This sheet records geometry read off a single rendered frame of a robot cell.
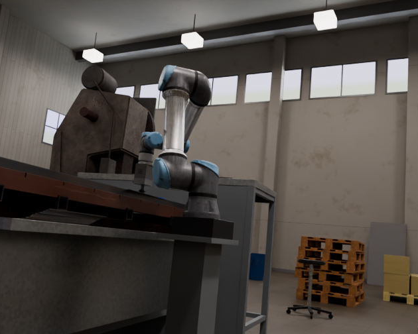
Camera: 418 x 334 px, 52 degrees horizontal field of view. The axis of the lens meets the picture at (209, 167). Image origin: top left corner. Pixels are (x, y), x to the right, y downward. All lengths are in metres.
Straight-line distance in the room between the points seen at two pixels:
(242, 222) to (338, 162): 9.23
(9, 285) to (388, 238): 10.02
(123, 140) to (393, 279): 4.59
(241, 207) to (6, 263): 1.55
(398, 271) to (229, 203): 5.05
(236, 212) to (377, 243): 8.50
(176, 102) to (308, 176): 10.15
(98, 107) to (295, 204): 6.74
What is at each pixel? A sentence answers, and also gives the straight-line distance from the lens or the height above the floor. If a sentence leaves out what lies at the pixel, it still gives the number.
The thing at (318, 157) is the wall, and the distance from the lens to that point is 11.86.
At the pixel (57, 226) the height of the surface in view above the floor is 0.67.
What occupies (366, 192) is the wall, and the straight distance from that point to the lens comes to 11.47.
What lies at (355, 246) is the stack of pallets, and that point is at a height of 0.75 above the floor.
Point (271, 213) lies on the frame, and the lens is 3.14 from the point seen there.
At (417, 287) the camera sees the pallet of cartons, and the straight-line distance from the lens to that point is 7.43.
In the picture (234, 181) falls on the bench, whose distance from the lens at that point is 2.65.
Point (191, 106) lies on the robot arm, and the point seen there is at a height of 1.25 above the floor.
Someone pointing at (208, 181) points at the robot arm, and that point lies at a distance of 1.71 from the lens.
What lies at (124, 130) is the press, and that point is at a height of 2.09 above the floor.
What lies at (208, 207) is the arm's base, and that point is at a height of 0.79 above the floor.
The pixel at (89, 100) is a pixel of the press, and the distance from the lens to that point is 6.80.
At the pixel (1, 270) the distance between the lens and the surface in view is 1.41.
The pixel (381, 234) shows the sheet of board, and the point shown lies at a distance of 11.00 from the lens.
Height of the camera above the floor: 0.68
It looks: 9 degrees up
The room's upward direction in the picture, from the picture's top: 6 degrees clockwise
